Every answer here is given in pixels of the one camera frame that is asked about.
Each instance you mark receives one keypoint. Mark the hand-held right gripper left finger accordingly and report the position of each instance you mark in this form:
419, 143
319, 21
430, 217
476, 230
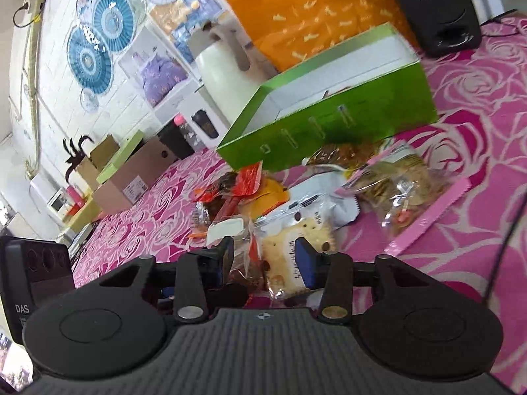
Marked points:
224, 257

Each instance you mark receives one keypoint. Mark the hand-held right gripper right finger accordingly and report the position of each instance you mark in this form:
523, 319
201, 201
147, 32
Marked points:
304, 263

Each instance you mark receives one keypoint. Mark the clear cracker packet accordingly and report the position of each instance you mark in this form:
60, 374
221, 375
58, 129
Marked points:
284, 251

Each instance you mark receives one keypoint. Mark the yellow snack packet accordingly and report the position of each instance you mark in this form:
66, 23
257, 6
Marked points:
271, 195

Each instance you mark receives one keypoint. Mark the green cardboard box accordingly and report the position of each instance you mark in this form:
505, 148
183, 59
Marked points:
370, 103

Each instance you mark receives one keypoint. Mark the brown cake packet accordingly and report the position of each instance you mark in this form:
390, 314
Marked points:
251, 255

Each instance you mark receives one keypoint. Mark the orange snack packet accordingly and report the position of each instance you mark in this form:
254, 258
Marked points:
199, 214

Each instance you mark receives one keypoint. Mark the dark clear snack packet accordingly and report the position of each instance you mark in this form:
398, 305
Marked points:
218, 193

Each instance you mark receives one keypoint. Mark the white snack packet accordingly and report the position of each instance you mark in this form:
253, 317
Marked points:
325, 201

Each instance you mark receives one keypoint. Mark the small white appliance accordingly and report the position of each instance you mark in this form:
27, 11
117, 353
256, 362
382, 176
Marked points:
57, 201

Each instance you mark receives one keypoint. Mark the yellow green box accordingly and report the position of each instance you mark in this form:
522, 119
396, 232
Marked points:
84, 214

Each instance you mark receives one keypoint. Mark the red snack packet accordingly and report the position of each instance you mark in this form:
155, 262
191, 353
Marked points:
249, 179

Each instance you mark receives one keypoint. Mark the brown snack packet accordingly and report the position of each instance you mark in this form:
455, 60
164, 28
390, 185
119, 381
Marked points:
333, 156

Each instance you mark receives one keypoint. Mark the pink-edged clear snack packet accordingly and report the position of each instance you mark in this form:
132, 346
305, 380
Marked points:
403, 189

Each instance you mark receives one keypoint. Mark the black feather decoration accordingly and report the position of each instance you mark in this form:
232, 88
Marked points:
74, 152

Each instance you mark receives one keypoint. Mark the brown cardboard box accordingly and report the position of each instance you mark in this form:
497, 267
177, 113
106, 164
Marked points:
131, 173

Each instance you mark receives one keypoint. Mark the black container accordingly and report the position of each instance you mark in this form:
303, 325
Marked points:
171, 142

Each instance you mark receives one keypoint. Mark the pink-capped bottle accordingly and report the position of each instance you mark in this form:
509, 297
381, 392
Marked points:
187, 133

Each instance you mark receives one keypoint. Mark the white box with cup print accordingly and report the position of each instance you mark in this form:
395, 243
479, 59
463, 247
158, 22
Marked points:
206, 123

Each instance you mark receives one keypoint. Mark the small cardboard box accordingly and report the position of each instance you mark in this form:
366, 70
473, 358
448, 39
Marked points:
103, 152

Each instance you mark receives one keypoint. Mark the flat green box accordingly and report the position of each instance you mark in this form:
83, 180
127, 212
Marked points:
119, 156

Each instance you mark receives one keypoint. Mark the small pale blue fan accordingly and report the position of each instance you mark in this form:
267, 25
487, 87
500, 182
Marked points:
89, 99

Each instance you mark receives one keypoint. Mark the white thermos jug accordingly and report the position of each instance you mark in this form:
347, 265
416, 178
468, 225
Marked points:
222, 74

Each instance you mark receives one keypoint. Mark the purple bedding package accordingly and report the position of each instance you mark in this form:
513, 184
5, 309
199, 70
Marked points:
160, 74

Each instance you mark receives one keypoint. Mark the pink rose blanket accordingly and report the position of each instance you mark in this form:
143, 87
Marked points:
473, 131

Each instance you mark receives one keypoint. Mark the large blue paper fan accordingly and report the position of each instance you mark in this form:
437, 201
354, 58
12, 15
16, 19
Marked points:
88, 61

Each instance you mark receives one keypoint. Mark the blue yellow bedding package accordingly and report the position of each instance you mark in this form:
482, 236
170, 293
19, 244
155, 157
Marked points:
185, 20

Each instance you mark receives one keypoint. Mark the orange tote bag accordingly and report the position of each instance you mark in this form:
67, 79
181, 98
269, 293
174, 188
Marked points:
288, 8

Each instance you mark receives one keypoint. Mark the pale green round fan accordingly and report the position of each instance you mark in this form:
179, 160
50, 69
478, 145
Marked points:
139, 8

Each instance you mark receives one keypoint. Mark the white blue round fan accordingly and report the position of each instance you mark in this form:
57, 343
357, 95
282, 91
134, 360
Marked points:
85, 2

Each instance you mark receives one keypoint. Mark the black speaker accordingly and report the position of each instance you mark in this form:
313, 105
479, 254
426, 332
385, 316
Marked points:
432, 4

